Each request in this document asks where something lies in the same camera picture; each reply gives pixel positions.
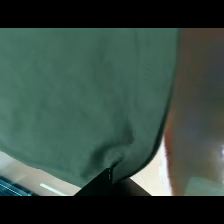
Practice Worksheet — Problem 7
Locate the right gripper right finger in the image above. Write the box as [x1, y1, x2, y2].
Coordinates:
[110, 176, 152, 197]

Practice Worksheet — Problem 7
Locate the green T-shirt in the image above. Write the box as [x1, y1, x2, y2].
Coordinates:
[0, 27, 181, 188]

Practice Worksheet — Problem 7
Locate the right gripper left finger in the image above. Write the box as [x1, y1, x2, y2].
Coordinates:
[73, 168, 112, 197]

